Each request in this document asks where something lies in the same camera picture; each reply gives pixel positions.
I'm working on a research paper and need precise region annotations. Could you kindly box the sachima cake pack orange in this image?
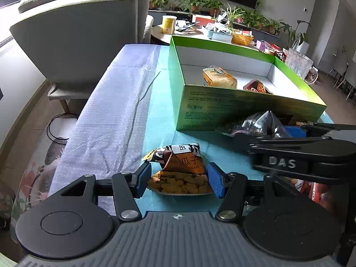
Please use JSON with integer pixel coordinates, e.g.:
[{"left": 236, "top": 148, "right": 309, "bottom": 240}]
[{"left": 203, "top": 67, "right": 237, "bottom": 89}]

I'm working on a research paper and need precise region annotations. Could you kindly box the clear glass pitcher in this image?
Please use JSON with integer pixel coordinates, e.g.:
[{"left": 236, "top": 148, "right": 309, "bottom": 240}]
[{"left": 285, "top": 48, "right": 314, "bottom": 80}]

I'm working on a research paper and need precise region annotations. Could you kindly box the grey dining chair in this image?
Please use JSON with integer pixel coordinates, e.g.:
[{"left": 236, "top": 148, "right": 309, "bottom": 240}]
[{"left": 326, "top": 60, "right": 355, "bottom": 100}]

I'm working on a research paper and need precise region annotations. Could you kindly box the sunflower seed snack bag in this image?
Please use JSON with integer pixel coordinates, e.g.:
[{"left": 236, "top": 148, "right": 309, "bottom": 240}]
[{"left": 142, "top": 143, "right": 212, "bottom": 196}]

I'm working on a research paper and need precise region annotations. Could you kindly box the yellow wicker basket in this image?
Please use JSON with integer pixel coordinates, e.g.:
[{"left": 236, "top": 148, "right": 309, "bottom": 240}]
[{"left": 231, "top": 30, "right": 254, "bottom": 46}]

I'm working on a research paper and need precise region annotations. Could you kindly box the orange book on table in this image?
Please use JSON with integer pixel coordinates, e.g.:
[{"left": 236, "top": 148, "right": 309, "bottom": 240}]
[{"left": 192, "top": 16, "right": 215, "bottom": 26}]

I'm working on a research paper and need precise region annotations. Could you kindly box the green cardboard box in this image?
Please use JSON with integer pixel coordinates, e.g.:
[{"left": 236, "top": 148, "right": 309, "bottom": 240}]
[{"left": 168, "top": 36, "right": 326, "bottom": 131}]

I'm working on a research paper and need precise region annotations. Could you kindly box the yellow canister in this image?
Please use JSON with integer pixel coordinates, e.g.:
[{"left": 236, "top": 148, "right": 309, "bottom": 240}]
[{"left": 161, "top": 15, "right": 177, "bottom": 35}]

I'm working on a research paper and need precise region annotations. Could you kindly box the grey armchair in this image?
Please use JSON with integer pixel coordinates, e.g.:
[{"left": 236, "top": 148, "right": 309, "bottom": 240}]
[{"left": 10, "top": 0, "right": 153, "bottom": 110}]

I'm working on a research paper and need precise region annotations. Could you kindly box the silver foil snack pack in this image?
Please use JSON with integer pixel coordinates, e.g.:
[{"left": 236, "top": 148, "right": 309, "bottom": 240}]
[{"left": 228, "top": 110, "right": 292, "bottom": 139}]

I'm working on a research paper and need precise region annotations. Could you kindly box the round white coffee table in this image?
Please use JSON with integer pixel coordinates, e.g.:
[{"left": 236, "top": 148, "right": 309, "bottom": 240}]
[{"left": 151, "top": 24, "right": 258, "bottom": 51}]

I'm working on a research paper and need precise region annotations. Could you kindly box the blue table cloth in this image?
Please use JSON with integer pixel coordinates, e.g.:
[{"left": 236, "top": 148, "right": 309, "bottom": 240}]
[{"left": 47, "top": 43, "right": 334, "bottom": 218}]

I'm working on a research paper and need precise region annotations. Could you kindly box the light blue storage basket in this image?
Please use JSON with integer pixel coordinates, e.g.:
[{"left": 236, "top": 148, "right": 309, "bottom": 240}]
[{"left": 207, "top": 30, "right": 232, "bottom": 43}]

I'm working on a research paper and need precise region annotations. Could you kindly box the spider plant in pot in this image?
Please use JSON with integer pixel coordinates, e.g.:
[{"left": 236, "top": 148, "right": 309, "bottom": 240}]
[{"left": 221, "top": 4, "right": 245, "bottom": 29}]

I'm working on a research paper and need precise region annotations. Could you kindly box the tall leafy floor plant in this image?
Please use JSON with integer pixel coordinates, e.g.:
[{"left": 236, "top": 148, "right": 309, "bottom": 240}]
[{"left": 278, "top": 20, "right": 312, "bottom": 49}]

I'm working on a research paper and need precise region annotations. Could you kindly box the red spicy snack pouch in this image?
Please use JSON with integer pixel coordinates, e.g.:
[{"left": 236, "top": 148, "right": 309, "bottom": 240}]
[{"left": 243, "top": 80, "right": 273, "bottom": 95}]

